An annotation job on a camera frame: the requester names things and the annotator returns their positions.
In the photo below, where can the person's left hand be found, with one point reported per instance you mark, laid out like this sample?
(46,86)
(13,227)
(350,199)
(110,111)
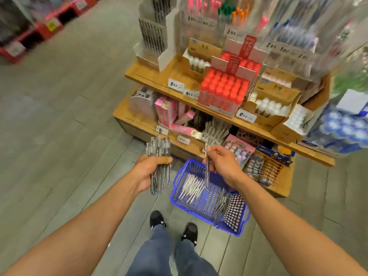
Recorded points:
(150,175)

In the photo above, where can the person's right hand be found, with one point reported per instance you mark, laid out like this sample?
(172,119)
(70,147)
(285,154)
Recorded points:
(227,165)

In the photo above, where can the single silver pen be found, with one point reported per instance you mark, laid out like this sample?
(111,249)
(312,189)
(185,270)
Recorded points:
(207,180)

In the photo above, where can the blue shopping basket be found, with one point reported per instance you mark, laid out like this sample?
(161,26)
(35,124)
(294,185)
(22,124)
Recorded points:
(201,214)

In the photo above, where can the person's right forearm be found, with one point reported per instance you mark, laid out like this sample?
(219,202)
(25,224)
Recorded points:
(299,227)

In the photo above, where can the person's left forearm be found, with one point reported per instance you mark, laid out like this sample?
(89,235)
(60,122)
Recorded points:
(75,232)

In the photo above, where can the person's left shoe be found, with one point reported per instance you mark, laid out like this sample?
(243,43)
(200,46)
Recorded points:
(158,220)

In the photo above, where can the person's shoe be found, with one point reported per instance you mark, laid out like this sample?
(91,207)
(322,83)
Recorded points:
(158,220)
(190,234)

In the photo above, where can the person's right shoe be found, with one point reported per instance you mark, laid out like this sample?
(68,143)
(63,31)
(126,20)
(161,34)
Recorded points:
(190,234)

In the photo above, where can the cardboard box of white glue sticks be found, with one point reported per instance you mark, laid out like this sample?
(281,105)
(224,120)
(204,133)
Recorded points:
(198,57)
(270,103)

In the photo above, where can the person's left leg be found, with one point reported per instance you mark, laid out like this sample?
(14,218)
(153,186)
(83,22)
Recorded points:
(152,255)

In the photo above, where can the person's leg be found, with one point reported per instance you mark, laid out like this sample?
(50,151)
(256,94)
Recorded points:
(192,261)
(152,255)

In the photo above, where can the small white glue stick box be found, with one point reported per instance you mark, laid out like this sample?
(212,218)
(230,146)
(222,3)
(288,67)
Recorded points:
(299,117)

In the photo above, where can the person's right leg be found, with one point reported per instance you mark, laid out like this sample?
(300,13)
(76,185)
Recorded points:
(192,261)

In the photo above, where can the wooden glue display stand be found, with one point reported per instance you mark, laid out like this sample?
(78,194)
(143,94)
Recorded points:
(141,71)

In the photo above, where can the blue yellow stationery packets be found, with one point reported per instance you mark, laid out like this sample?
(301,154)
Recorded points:
(276,155)

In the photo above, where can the small translucent plastic organiser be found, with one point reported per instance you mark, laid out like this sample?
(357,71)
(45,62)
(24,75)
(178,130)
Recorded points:
(142,103)

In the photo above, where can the white carton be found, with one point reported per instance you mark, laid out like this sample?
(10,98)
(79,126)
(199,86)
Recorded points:
(353,101)

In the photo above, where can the red low goods shelf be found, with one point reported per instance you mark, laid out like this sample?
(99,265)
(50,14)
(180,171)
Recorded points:
(34,31)

